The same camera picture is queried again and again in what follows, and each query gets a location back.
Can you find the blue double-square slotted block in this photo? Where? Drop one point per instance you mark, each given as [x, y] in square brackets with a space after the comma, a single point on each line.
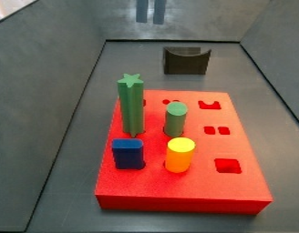
[151, 9]

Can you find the red shape-sorter board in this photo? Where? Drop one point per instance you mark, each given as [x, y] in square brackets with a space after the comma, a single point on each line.
[200, 168]

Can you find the green cylinder peg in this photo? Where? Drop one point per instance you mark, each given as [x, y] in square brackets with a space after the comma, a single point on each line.
[176, 117]

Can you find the green star-shaped peg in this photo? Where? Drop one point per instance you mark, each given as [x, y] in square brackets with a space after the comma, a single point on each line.
[130, 90]

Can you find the dark blue block peg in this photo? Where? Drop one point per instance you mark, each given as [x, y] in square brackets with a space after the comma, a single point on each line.
[129, 153]

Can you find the yellow cylinder peg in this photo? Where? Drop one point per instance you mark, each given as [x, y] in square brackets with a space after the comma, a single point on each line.
[181, 150]

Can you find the black curved holder stand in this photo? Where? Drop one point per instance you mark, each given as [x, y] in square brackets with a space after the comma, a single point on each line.
[185, 60]

